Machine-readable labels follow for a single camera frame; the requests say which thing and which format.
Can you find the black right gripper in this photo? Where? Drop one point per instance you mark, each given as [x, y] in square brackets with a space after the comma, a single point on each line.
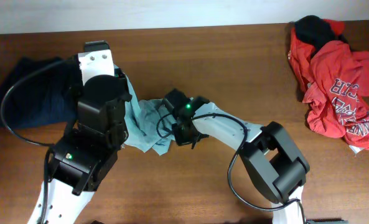
[181, 139]

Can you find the light blue-grey t-shirt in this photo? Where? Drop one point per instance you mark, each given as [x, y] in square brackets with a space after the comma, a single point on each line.
[148, 123]

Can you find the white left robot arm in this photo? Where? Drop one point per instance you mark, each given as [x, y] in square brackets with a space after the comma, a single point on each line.
[76, 165]

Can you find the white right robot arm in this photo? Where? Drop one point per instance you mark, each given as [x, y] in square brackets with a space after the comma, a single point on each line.
[275, 165]

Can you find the dark navy folded garment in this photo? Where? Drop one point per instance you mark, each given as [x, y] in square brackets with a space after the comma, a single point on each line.
[44, 99]

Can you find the red printed t-shirt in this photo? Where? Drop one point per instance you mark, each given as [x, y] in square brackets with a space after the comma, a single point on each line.
[334, 83]

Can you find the black garment on pile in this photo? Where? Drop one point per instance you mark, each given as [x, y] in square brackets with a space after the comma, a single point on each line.
[317, 32]

